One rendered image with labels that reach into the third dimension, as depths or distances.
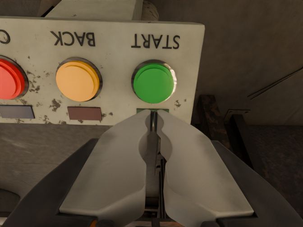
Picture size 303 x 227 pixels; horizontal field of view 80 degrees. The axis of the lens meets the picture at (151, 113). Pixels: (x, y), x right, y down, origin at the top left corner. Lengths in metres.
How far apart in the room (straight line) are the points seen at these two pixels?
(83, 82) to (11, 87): 0.07
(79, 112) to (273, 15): 0.83
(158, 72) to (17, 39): 0.13
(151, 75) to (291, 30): 0.85
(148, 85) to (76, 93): 0.07
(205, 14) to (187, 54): 0.64
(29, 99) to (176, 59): 0.16
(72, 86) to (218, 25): 0.72
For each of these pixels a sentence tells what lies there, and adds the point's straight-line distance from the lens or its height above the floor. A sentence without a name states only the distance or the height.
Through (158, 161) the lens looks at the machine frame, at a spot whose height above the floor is 0.07.
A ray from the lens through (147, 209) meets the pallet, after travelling 2.49.
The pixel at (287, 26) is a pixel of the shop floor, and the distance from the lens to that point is 0.97.
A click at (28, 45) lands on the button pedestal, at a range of 0.21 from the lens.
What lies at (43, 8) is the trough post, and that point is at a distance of 0.88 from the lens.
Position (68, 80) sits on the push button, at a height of 0.61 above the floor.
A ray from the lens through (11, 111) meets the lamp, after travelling 0.25.
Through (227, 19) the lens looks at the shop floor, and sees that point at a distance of 0.85.
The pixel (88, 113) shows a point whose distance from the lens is 0.21.
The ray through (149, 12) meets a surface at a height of 0.11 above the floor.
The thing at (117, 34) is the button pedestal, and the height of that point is 0.59.
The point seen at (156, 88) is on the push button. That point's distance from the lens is 0.18.
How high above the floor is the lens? 0.75
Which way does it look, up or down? 42 degrees down
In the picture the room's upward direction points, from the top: 179 degrees counter-clockwise
